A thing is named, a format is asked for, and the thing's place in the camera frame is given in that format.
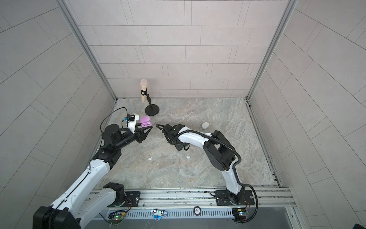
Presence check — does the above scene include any blue white clip gadget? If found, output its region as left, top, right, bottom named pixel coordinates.
left=151, top=209, right=168, bottom=221

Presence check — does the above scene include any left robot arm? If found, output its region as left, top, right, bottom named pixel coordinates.
left=32, top=124, right=152, bottom=229

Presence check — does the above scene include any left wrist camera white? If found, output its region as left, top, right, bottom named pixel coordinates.
left=125, top=114, right=139, bottom=134

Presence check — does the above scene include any beige microphone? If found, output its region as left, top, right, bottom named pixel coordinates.
left=140, top=79, right=148, bottom=103

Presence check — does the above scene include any aluminium front rail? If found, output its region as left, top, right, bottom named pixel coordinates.
left=125, top=186, right=295, bottom=210

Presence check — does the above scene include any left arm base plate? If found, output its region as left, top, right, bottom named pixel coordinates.
left=112, top=191, right=141, bottom=208

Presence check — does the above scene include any white earbud case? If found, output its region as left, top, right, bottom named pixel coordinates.
left=201, top=122, right=209, bottom=130

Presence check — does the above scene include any purple earbud case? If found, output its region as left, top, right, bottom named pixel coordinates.
left=140, top=116, right=152, bottom=127

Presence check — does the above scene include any green circuit board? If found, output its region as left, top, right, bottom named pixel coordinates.
left=232, top=208, right=247, bottom=222
left=108, top=210, right=126, bottom=224

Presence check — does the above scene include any right green circuit board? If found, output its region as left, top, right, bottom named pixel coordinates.
left=232, top=208, right=247, bottom=222

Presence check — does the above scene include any black microphone stand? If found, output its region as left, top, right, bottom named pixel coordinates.
left=145, top=92, right=160, bottom=116

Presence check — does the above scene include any left green circuit board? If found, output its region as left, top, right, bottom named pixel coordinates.
left=108, top=210, right=126, bottom=224

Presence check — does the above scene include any small black round disc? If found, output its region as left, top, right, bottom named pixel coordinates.
left=193, top=206, right=202, bottom=216

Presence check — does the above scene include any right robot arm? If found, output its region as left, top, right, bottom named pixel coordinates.
left=156, top=124, right=246, bottom=205

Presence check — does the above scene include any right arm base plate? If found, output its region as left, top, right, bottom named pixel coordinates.
left=211, top=189, right=255, bottom=206

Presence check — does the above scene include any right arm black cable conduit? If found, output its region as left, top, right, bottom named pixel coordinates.
left=155, top=123, right=259, bottom=224

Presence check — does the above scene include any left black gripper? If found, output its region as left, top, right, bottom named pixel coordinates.
left=114, top=123, right=153, bottom=151

